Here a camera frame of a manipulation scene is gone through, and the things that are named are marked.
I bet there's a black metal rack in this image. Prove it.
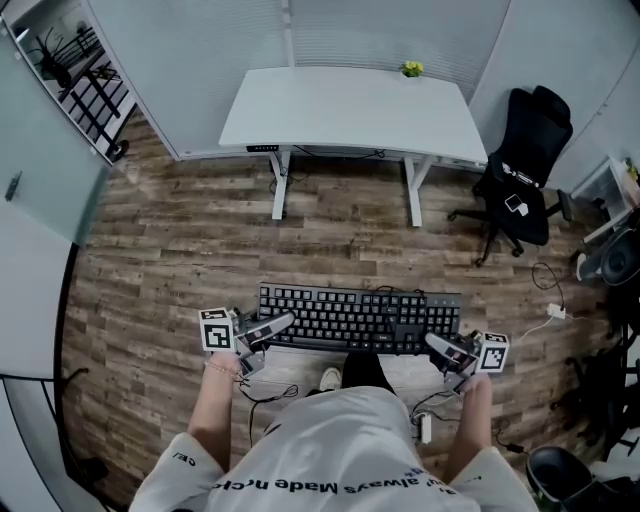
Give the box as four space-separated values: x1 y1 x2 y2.
28 25 132 163

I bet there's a person's left forearm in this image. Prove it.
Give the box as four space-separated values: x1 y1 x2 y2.
186 351 242 472

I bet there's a person's black trouser leg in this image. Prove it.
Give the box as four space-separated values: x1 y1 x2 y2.
340 350 397 397

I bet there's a black office chair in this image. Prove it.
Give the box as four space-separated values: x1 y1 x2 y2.
447 85 576 267

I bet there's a white side shelf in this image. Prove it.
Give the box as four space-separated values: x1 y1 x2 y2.
571 155 640 245

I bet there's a black looped cable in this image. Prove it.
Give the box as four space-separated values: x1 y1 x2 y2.
530 261 566 307

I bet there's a black keyboard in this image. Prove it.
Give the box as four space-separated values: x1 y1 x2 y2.
256 281 464 357

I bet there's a round black fan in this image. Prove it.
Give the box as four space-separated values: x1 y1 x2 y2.
598 230 640 287

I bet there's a thin wrist bracelet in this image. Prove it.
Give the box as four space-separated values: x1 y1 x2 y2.
204 358 242 377

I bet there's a person's white printed t-shirt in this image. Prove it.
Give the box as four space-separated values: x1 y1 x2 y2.
128 384 540 512

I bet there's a frosted glass door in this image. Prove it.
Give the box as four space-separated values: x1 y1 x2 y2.
0 14 112 247

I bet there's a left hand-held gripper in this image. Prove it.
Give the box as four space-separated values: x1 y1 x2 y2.
198 307 296 379

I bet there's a black waste bin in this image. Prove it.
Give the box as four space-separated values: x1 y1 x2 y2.
525 445 595 505

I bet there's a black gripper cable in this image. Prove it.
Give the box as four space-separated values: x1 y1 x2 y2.
238 375 300 451

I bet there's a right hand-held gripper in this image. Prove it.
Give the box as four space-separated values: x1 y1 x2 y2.
424 330 511 397

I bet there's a white desk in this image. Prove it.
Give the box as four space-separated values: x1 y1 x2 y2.
218 66 490 229

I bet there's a person's right forearm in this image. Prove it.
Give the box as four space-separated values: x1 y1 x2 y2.
441 373 494 484

